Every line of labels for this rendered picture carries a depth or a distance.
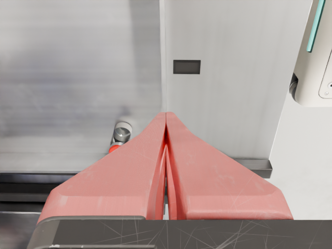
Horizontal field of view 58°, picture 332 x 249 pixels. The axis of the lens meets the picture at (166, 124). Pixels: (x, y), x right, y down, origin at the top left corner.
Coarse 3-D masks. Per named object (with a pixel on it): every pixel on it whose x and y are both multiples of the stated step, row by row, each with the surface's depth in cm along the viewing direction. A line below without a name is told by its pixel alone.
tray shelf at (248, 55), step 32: (192, 0) 28; (224, 0) 28; (256, 0) 28; (288, 0) 28; (192, 32) 30; (224, 32) 30; (256, 32) 30; (288, 32) 30; (224, 64) 32; (256, 64) 32; (288, 64) 32; (192, 96) 35; (224, 96) 35; (256, 96) 35; (192, 128) 38; (224, 128) 37; (256, 128) 37
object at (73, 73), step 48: (0, 0) 29; (48, 0) 29; (96, 0) 28; (144, 0) 28; (0, 48) 32; (48, 48) 31; (96, 48) 31; (144, 48) 31; (0, 96) 35; (48, 96) 35; (96, 96) 35; (144, 96) 35; (0, 144) 40; (48, 144) 39; (96, 144) 39
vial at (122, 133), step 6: (120, 126) 36; (126, 126) 36; (114, 132) 36; (120, 132) 35; (126, 132) 36; (114, 138) 34; (120, 138) 34; (126, 138) 35; (114, 144) 34; (120, 144) 34
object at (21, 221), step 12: (0, 204) 44; (12, 204) 44; (24, 204) 44; (36, 204) 44; (0, 216) 49; (12, 216) 49; (24, 216) 49; (36, 216) 49; (0, 228) 51; (12, 228) 51; (24, 228) 51; (0, 240) 53; (12, 240) 53; (24, 240) 53
